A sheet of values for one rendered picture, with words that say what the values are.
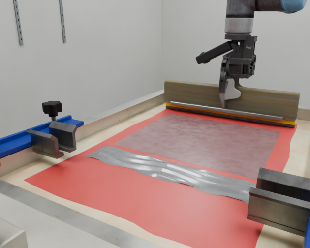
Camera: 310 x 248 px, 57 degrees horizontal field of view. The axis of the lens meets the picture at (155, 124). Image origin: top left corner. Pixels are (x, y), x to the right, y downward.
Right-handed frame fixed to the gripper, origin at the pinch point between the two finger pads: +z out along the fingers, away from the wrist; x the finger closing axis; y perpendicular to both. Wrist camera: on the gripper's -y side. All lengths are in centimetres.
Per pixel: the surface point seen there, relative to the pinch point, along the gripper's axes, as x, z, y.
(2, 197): -69, -5, -5
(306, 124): 5.6, 4.6, 23.2
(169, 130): -19.3, 4.6, -8.8
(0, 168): -58, 2, -25
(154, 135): -24.7, 4.5, -10.5
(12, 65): 64, 13, -199
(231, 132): -12.4, 4.5, 6.2
